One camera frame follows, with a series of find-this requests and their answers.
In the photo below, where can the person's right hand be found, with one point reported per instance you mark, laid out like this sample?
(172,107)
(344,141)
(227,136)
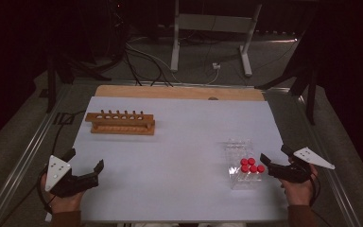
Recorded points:
(299,194)

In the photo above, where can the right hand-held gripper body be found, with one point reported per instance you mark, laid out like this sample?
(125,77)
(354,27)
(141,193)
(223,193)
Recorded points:
(291,173)

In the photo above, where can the white plug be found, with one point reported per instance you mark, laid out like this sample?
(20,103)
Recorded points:
(216,66)

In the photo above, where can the metal floor rail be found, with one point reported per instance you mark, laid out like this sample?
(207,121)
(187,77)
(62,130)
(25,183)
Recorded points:
(123,82)
(22,164)
(337,186)

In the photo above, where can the clear plastic box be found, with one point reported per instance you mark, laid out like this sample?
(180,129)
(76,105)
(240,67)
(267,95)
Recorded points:
(238,151)

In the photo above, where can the person's left hand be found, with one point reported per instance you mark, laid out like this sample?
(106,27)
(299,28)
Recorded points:
(66,204)

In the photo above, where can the wooden test tube rack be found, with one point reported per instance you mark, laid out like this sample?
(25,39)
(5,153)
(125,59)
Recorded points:
(123,129)

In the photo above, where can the grey metal stand frame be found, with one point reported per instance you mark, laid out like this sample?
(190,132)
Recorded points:
(214,23)

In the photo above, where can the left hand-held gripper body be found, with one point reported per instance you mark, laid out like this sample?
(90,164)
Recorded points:
(72,184)

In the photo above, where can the white table board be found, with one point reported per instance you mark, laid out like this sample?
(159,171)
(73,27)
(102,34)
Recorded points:
(170,157)

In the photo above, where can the black stand legs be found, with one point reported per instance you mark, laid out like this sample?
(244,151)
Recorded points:
(51,88)
(311,101)

